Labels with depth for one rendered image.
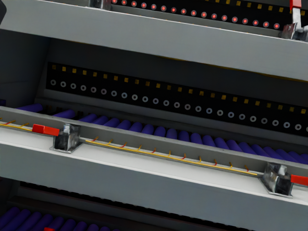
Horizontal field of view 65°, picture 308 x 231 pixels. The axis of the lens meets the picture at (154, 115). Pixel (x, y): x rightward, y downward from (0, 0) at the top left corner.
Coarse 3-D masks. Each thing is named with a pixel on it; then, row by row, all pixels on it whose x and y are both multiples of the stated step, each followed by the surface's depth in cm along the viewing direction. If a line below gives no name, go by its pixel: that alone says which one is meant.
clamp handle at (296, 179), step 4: (280, 168) 29; (284, 168) 29; (280, 172) 29; (284, 172) 29; (280, 176) 28; (284, 176) 27; (288, 176) 26; (292, 176) 25; (296, 176) 24; (300, 176) 24; (292, 180) 25; (296, 180) 24; (300, 180) 24; (304, 180) 23; (300, 184) 24; (304, 184) 23
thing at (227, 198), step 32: (0, 96) 40; (64, 96) 48; (0, 128) 34; (224, 128) 46; (256, 128) 45; (0, 160) 30; (32, 160) 29; (64, 160) 29; (96, 160) 29; (128, 160) 31; (160, 160) 32; (96, 192) 29; (128, 192) 29; (160, 192) 29; (192, 192) 28; (224, 192) 28; (256, 192) 28; (256, 224) 28; (288, 224) 28
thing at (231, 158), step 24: (0, 120) 35; (24, 120) 35; (48, 120) 34; (72, 120) 35; (120, 144) 34; (144, 144) 34; (168, 144) 33; (192, 144) 34; (240, 168) 33; (264, 168) 32; (288, 168) 32
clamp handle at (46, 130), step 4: (36, 124) 24; (64, 124) 30; (36, 128) 24; (40, 128) 24; (44, 128) 24; (48, 128) 25; (52, 128) 25; (64, 128) 30; (68, 128) 30; (36, 132) 24; (40, 132) 24; (44, 132) 24; (48, 132) 25; (52, 132) 26; (56, 132) 27; (60, 132) 28; (64, 132) 29; (68, 132) 31
